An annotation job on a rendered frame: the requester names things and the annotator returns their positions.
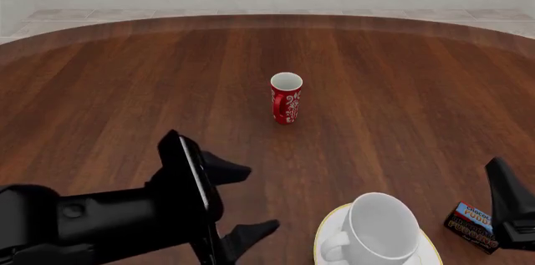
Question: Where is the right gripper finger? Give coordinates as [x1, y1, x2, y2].
[484, 156, 535, 226]

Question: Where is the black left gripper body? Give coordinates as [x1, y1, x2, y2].
[150, 129, 231, 265]

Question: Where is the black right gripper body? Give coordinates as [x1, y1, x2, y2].
[500, 218, 535, 251]

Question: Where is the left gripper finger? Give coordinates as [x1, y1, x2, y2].
[220, 218, 281, 265]
[201, 150, 252, 186]

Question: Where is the white plate with yellow rim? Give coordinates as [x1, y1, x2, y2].
[313, 202, 444, 265]

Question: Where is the red mug with white pattern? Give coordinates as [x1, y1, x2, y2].
[269, 71, 304, 126]

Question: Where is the chocolate pudding box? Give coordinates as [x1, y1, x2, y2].
[443, 200, 501, 256]

